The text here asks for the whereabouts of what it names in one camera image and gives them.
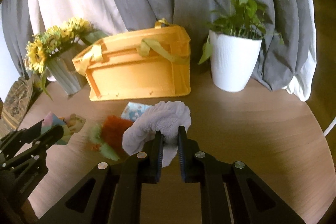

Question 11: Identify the sunflower bouquet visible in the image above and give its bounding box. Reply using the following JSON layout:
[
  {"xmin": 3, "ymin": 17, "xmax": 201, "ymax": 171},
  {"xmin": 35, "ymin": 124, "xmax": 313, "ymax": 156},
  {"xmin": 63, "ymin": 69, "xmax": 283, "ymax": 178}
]
[{"xmin": 24, "ymin": 17, "xmax": 109, "ymax": 102}]

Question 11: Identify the grey ribbed vase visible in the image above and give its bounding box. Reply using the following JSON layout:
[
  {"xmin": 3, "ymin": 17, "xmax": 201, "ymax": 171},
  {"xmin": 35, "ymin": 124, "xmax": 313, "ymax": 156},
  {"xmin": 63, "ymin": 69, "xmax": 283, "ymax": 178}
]
[{"xmin": 46, "ymin": 55, "xmax": 85, "ymax": 96}]

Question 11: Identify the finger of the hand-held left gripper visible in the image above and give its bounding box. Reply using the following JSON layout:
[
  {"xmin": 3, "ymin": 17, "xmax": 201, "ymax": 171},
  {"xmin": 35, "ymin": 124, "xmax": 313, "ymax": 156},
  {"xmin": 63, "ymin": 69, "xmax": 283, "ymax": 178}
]
[
  {"xmin": 0, "ymin": 120, "xmax": 45, "ymax": 154},
  {"xmin": 0, "ymin": 125, "xmax": 64, "ymax": 170}
]

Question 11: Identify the orange plastic crate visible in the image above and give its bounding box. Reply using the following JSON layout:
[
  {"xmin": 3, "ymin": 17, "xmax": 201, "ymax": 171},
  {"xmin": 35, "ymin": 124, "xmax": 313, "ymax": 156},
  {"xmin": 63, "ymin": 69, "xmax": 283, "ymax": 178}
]
[{"xmin": 71, "ymin": 18, "xmax": 192, "ymax": 103}]

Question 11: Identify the purple fluffy scrunchie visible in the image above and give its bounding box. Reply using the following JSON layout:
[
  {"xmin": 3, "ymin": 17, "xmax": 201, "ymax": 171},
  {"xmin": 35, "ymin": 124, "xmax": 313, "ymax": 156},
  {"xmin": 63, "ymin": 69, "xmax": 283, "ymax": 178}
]
[{"xmin": 122, "ymin": 101, "xmax": 192, "ymax": 168}]

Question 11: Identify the white curved pole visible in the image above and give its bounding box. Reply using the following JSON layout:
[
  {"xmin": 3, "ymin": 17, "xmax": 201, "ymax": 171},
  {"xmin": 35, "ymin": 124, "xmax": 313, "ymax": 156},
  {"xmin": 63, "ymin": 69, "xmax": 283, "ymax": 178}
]
[{"xmin": 323, "ymin": 114, "xmax": 336, "ymax": 137}]

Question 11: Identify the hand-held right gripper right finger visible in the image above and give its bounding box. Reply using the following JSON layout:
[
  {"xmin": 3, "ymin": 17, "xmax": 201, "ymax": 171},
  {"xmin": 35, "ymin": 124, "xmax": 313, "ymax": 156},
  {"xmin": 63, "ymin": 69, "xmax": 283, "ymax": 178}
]
[{"xmin": 177, "ymin": 126, "xmax": 306, "ymax": 224}]

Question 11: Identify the white ribbed plant pot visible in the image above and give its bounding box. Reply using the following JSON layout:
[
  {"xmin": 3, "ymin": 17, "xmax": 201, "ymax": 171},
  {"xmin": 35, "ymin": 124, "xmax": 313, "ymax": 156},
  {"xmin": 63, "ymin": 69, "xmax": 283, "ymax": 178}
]
[{"xmin": 209, "ymin": 29, "xmax": 263, "ymax": 93}]

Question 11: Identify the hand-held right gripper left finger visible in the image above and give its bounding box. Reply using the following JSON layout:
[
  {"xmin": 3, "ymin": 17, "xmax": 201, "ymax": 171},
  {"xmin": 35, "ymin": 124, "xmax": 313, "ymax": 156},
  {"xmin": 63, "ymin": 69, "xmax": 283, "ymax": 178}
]
[{"xmin": 38, "ymin": 130, "xmax": 165, "ymax": 224}]

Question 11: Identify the green orange plush toy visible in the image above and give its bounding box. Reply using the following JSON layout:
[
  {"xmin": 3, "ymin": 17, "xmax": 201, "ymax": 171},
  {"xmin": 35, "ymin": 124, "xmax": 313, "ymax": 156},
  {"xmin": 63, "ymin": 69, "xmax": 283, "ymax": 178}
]
[{"xmin": 89, "ymin": 115, "xmax": 135, "ymax": 162}]

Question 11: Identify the green potted plant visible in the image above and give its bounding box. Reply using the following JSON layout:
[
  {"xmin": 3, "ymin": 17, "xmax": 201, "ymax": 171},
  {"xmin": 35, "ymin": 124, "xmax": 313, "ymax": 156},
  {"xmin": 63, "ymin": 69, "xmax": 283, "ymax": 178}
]
[{"xmin": 198, "ymin": 0, "xmax": 285, "ymax": 65}]

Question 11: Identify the brown patterned cloth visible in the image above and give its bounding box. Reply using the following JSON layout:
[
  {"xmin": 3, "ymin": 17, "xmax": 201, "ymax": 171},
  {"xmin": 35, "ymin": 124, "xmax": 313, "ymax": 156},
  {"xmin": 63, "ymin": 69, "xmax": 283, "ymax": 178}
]
[{"xmin": 0, "ymin": 75, "xmax": 36, "ymax": 137}]

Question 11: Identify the blue printed tissue pack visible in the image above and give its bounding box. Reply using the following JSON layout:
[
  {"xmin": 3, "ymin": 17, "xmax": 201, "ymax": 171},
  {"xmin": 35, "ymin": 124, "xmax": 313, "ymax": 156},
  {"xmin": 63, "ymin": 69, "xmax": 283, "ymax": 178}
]
[{"xmin": 121, "ymin": 102, "xmax": 152, "ymax": 120}]

